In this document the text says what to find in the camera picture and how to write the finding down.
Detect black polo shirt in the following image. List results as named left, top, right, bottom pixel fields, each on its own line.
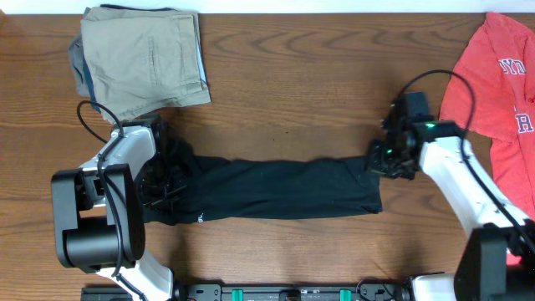
left=142, top=140, right=383, bottom=226

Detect red printed t-shirt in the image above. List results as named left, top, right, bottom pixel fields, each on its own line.
left=438, top=12, right=535, bottom=267

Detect folded navy garment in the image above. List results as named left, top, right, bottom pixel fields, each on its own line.
left=83, top=59, right=100, bottom=113

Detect folded khaki shorts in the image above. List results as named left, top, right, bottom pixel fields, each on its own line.
left=80, top=6, right=211, bottom=121

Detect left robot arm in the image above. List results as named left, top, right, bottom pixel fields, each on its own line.
left=51, top=115, right=178, bottom=300

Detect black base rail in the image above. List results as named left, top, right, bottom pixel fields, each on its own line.
left=80, top=283, right=415, bottom=301

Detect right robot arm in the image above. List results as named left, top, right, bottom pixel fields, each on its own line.
left=367, top=121, right=534, bottom=300

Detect folded grey garment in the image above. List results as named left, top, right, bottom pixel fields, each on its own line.
left=68, top=34, right=90, bottom=97

